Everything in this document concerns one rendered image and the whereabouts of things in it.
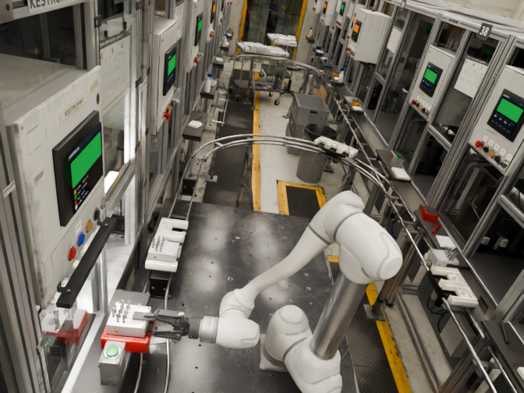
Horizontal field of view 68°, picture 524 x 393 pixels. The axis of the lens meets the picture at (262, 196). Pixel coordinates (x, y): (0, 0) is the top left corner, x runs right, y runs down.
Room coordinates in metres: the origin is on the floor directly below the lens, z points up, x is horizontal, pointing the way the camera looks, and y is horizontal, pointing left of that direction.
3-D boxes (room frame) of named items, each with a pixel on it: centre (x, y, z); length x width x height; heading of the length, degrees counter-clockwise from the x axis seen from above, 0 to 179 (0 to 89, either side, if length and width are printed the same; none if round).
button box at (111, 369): (0.76, 0.37, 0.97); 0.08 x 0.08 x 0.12; 7
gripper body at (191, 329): (0.93, 0.16, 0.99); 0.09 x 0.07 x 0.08; 97
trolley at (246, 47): (6.87, 0.48, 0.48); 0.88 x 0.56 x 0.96; 115
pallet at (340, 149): (3.23, -0.55, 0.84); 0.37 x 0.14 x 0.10; 65
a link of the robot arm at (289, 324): (1.14, -0.22, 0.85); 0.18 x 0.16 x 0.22; 35
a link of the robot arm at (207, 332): (0.94, 0.09, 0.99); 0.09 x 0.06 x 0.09; 7
